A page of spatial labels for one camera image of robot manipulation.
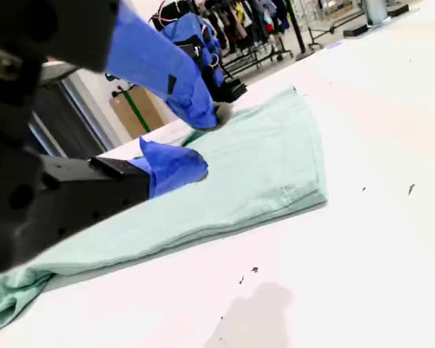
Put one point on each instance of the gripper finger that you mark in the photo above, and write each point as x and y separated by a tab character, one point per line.
166	170
148	54

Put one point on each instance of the pale green T-shirt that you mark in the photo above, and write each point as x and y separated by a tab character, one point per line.
257	163

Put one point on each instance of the dark grey cabinet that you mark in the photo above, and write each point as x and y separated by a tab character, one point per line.
65	112

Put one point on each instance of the clothes rack with garments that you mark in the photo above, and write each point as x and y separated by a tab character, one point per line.
253	21

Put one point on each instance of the black pole stand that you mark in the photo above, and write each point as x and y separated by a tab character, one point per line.
297	25

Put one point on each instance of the grey cylinder bin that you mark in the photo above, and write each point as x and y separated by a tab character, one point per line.
375	11

